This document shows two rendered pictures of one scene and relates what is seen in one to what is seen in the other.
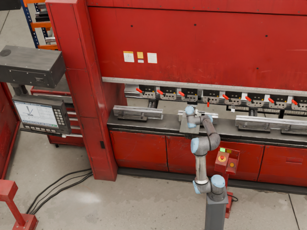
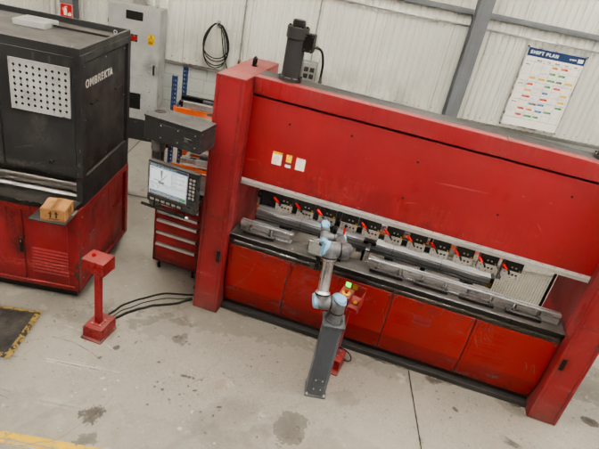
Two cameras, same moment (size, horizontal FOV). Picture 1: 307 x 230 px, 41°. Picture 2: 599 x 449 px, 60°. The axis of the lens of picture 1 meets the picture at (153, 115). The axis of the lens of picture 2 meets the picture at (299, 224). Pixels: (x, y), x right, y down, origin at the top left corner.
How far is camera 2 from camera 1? 1.36 m
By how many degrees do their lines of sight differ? 17
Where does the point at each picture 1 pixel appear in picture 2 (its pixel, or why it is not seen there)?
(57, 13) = (225, 86)
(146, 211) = (244, 347)
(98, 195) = (193, 321)
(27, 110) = (160, 175)
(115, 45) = (266, 142)
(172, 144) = (294, 274)
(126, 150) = (241, 274)
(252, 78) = (395, 208)
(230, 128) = (361, 267)
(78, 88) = (216, 177)
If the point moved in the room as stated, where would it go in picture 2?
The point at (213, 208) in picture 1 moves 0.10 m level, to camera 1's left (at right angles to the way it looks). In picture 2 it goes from (326, 334) to (314, 331)
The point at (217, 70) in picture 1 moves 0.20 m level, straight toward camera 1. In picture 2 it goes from (363, 191) to (359, 201)
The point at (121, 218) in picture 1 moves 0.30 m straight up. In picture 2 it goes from (214, 347) to (217, 322)
